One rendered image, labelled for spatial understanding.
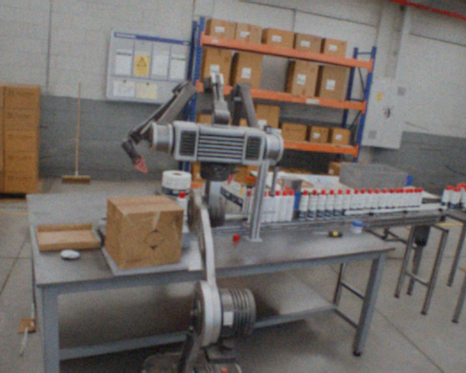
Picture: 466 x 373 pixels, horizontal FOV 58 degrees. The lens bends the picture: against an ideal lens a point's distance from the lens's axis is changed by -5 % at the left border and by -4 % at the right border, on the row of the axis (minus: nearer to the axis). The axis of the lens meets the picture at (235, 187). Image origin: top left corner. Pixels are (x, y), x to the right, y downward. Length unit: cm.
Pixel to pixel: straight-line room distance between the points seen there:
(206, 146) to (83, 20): 521
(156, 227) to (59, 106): 508
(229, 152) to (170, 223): 44
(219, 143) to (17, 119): 393
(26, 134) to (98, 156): 175
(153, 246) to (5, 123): 377
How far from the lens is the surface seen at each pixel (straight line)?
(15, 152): 561
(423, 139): 901
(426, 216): 379
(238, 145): 191
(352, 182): 453
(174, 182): 307
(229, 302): 163
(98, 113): 691
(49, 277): 203
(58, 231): 252
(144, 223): 199
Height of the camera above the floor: 174
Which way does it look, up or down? 14 degrees down
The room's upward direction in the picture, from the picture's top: 7 degrees clockwise
